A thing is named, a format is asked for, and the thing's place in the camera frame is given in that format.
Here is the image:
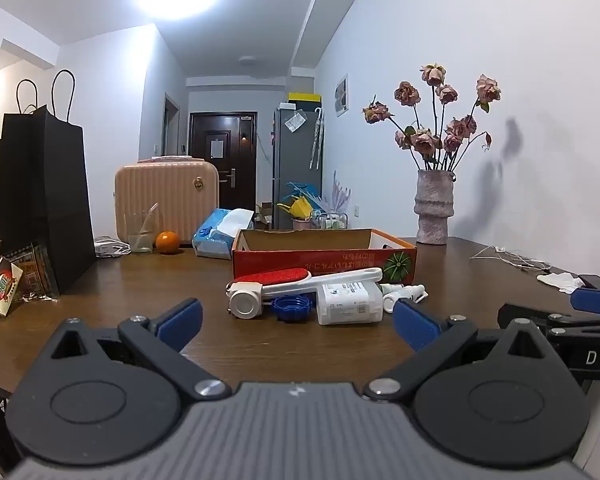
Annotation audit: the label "pink textured vase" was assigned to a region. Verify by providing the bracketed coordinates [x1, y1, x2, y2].
[414, 169, 456, 246]

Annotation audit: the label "purple decorative plant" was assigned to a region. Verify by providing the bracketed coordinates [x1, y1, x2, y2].
[325, 170, 352, 216]

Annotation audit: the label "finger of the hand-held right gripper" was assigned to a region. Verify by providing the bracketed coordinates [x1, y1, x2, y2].
[570, 274, 600, 314]
[497, 303, 600, 346]

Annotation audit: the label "clear straw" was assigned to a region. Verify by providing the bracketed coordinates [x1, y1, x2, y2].
[141, 203, 159, 241]

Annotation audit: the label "pink ribbed suitcase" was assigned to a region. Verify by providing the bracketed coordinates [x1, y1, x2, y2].
[114, 156, 221, 251]

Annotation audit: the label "orange cardboard box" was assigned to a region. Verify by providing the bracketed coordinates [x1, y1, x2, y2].
[231, 228, 418, 286]

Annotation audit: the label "yellow box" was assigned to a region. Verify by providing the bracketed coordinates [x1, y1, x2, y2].
[287, 92, 322, 109]

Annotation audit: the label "crumpled white cloth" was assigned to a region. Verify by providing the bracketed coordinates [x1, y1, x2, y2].
[536, 271, 587, 293]

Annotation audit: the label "red and white lint brush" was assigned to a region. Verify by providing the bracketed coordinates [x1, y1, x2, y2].
[225, 266, 384, 319]

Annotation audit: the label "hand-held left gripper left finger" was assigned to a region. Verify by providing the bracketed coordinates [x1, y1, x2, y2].
[32, 297, 233, 403]

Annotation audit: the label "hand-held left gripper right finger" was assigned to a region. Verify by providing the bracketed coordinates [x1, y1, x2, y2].
[362, 297, 566, 403]

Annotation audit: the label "blue tissue pack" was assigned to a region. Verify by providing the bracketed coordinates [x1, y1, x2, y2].
[192, 208, 255, 260]

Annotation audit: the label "dark patterned snack packet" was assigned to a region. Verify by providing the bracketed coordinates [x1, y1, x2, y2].
[5, 241, 61, 302]

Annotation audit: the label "dried pink roses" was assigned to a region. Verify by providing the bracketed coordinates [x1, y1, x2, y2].
[362, 63, 502, 173]

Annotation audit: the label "blue ridged plastic lid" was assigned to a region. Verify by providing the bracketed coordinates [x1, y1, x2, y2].
[271, 296, 313, 322]

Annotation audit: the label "small white dropper bottle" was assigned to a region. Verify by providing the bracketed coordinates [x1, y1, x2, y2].
[380, 283, 427, 301]

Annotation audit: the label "clear glass cup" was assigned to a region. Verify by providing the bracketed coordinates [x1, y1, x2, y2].
[124, 210, 156, 254]

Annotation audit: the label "red and white snack packet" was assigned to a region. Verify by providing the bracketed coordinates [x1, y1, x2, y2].
[0, 255, 25, 318]

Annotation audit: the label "thin white cable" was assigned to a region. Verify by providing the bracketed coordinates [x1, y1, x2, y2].
[470, 245, 563, 273]

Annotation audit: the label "wire rack with bottles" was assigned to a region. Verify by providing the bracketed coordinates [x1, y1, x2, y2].
[311, 211, 349, 231]

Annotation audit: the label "white folded umbrella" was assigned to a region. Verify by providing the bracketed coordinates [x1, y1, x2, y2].
[309, 107, 325, 170]

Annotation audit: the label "grey interior door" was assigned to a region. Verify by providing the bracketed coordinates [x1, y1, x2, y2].
[162, 92, 181, 157]

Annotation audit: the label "black paper bag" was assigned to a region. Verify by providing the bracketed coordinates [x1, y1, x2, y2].
[0, 69, 97, 296]

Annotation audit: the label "orange fruit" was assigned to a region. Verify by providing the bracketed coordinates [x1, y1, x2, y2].
[155, 230, 182, 254]

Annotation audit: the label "wall picture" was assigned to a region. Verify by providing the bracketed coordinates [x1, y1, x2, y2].
[334, 74, 349, 118]

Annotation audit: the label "dark brown door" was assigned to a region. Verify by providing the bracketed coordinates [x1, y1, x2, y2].
[189, 111, 257, 211]

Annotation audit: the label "grey refrigerator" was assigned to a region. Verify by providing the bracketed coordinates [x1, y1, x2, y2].
[272, 106, 324, 231]

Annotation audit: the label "yellow watering can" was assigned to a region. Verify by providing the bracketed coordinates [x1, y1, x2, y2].
[277, 196, 313, 221]

